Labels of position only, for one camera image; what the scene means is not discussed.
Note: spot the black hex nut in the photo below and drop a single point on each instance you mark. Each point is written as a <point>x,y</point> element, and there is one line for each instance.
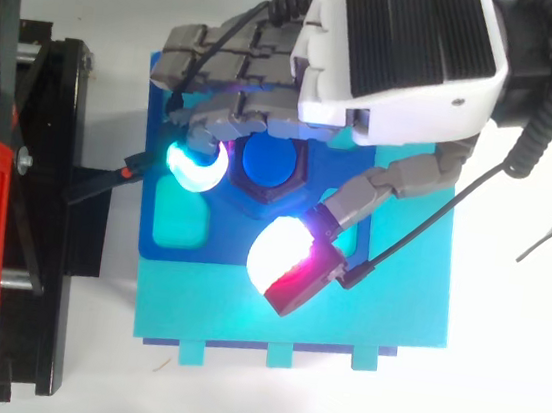
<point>257,192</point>

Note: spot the blue plate with square hollows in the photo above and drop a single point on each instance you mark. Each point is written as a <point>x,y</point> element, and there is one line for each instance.
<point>229,256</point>

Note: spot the blue bolt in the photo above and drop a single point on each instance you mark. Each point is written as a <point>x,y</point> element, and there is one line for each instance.
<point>268,163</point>

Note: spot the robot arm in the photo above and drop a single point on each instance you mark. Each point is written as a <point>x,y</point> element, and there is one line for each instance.
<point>524,71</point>

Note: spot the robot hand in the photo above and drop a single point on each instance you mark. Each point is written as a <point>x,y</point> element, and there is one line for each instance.
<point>417,37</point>

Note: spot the black stand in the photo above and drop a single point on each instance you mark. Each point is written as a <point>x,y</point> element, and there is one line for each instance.
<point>44,289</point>

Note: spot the turquoise plate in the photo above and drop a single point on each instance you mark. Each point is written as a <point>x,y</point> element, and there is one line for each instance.
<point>343,315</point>

